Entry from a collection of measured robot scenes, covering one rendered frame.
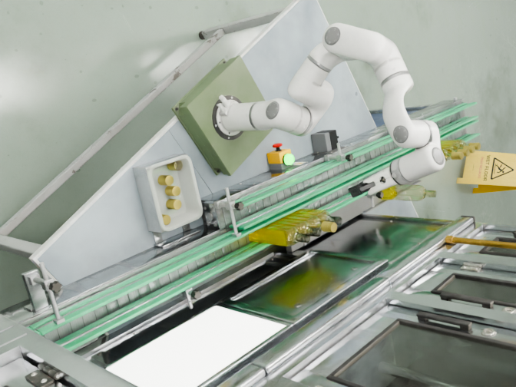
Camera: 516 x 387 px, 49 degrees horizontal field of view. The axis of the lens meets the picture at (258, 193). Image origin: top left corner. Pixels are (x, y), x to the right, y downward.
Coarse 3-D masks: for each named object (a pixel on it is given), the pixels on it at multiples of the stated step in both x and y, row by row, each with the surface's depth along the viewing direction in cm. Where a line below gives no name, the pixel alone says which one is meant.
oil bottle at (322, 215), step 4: (296, 212) 208; (300, 212) 207; (304, 212) 206; (308, 212) 205; (312, 212) 204; (316, 212) 203; (320, 212) 202; (324, 212) 202; (328, 212) 202; (316, 216) 201; (320, 216) 200; (324, 216) 200; (328, 216) 201; (324, 220) 200
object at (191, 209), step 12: (180, 156) 187; (156, 168) 189; (192, 168) 190; (156, 180) 189; (180, 180) 195; (192, 180) 191; (156, 192) 189; (180, 192) 196; (192, 192) 193; (156, 204) 181; (192, 204) 195; (180, 216) 195; (192, 216) 193; (168, 228) 185
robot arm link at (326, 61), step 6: (318, 48) 171; (324, 48) 170; (312, 54) 171; (318, 54) 170; (324, 54) 170; (330, 54) 170; (312, 60) 171; (318, 60) 170; (324, 60) 170; (330, 60) 170; (336, 60) 171; (342, 60) 172; (348, 60) 171; (354, 60) 170; (318, 66) 170; (324, 66) 170; (330, 66) 171
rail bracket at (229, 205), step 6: (228, 192) 186; (228, 198) 186; (216, 204) 191; (222, 204) 189; (228, 204) 186; (234, 204) 184; (240, 204) 183; (234, 222) 188; (234, 228) 189; (234, 234) 189; (240, 234) 189
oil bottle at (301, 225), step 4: (276, 220) 203; (280, 220) 202; (284, 220) 201; (288, 220) 200; (292, 220) 199; (296, 220) 198; (300, 220) 197; (280, 224) 198; (284, 224) 197; (288, 224) 196; (292, 224) 195; (296, 224) 194; (300, 224) 193; (304, 224) 193; (308, 224) 194; (300, 228) 192; (304, 228) 193; (300, 232) 192; (304, 232) 193
